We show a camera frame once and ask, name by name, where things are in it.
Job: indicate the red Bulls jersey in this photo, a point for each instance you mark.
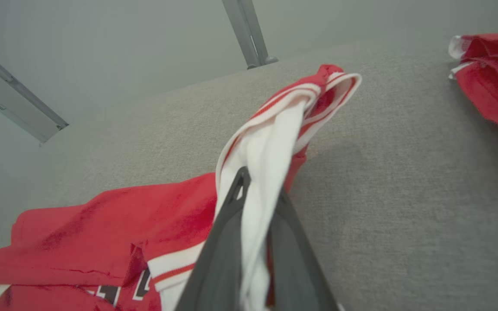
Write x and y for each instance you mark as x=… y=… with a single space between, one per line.
x=102 y=237

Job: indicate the grey wall rail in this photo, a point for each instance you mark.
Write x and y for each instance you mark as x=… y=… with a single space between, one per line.
x=15 y=99

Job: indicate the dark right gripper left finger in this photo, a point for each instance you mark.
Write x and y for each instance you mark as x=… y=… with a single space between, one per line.
x=221 y=259

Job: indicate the red shorts white trim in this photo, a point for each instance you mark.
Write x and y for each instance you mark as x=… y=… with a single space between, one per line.
x=495 y=86

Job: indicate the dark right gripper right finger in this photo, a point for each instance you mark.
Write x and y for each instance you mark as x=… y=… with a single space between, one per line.
x=296 y=268

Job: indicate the grey metal post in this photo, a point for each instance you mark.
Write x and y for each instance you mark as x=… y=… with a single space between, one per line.
x=244 y=30

